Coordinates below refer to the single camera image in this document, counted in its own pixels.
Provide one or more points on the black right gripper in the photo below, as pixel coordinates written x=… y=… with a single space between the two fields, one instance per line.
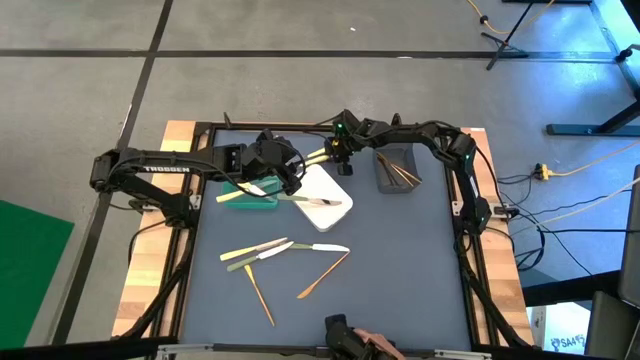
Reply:
x=350 y=132

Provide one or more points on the black and silver crossbar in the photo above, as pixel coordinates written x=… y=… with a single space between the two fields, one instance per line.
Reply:
x=460 y=354

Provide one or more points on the green floor mat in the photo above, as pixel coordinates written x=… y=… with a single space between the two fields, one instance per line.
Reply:
x=30 y=275

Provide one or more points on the black office chair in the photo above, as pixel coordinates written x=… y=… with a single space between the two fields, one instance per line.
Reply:
x=630 y=250

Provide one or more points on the yellow power plug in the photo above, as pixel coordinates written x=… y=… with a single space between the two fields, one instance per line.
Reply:
x=542 y=172

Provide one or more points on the person's hand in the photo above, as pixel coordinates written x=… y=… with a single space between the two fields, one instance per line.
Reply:
x=380 y=345

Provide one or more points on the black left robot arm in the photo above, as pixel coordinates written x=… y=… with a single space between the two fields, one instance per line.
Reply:
x=165 y=169

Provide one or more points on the black table leg bar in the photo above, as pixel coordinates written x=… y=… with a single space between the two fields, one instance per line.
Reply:
x=570 y=289

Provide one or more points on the black rig bar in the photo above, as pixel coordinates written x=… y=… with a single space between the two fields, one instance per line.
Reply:
x=75 y=350

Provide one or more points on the white plastic bin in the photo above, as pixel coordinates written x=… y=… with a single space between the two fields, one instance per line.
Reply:
x=325 y=217

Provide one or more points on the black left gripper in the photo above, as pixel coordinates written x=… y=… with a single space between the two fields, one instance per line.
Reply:
x=272 y=152

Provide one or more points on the teal plastic bin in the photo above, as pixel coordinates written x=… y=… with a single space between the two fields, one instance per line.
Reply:
x=250 y=204

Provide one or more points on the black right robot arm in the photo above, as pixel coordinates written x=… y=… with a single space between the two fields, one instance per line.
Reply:
x=410 y=132

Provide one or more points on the wooden utensil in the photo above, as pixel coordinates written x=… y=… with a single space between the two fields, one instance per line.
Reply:
x=323 y=275
x=262 y=300

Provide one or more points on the grey-blue table mat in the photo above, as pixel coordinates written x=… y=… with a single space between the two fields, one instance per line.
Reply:
x=400 y=280

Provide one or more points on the grey plastic bin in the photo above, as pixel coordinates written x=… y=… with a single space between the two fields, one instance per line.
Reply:
x=407 y=155

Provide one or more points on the white cardboard box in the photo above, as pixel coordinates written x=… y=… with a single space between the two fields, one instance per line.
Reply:
x=565 y=330

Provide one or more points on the black aluminium table frame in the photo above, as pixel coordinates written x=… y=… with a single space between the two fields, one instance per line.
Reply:
x=235 y=129

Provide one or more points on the black tripod stand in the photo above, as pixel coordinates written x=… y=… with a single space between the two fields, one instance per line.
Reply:
x=504 y=44

